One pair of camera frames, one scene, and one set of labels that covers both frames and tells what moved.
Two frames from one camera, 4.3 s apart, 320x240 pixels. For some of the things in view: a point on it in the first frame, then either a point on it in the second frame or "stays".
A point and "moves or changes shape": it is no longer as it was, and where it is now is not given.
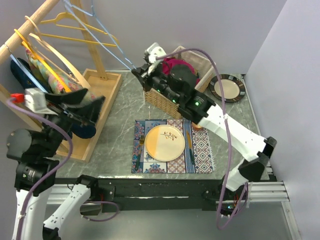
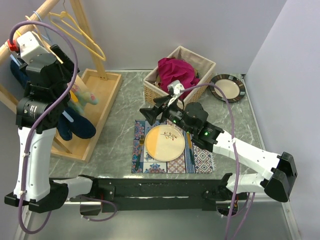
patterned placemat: (196, 157) stays
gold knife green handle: (190, 147) stays
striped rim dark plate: (233, 88) stays
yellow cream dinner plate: (164, 143) stays
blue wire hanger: (92, 13) → (40, 18)
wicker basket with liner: (203, 67) stays
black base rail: (131, 194) stays
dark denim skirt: (83, 130) stays
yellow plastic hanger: (66, 20) moves or changes shape
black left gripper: (91, 110) → (67, 65)
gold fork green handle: (141, 140) stays
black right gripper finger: (137, 72) → (151, 113)
